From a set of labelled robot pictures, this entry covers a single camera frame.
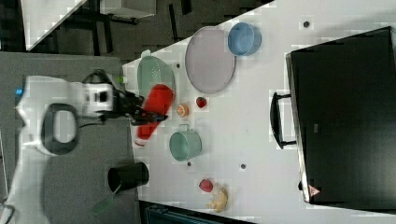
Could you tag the grey foam board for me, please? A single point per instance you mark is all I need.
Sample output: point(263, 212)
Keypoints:
point(76, 182)

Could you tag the black cylinder cup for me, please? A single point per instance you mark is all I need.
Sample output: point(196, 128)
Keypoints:
point(128, 176)

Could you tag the blue bowl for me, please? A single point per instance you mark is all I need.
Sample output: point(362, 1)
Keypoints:
point(244, 39)

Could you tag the green marker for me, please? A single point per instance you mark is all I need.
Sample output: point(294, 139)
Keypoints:
point(122, 80)

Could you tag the tan toy chicken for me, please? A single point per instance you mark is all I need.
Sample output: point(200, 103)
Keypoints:
point(220, 199)

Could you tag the orange toy fruit half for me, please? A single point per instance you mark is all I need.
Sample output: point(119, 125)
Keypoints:
point(183, 110)

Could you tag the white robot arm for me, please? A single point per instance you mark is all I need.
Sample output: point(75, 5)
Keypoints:
point(51, 109)

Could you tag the black oven door handle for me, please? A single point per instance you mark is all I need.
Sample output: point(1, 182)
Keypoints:
point(275, 120)

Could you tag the green mug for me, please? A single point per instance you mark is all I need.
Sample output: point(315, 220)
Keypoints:
point(185, 143)

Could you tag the lilac round plate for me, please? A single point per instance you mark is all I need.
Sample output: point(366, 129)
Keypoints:
point(209, 63)

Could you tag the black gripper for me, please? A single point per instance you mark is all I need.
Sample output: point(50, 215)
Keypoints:
point(125, 103)

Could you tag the green colander bowl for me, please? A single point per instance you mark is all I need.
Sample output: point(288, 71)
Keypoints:
point(152, 71)

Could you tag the red ketchup bottle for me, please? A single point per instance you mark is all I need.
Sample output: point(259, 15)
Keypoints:
point(159, 101)

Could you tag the red toy apple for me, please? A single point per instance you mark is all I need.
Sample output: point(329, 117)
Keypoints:
point(206, 185)

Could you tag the red toy strawberry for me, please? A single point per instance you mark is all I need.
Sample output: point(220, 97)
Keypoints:
point(201, 102)

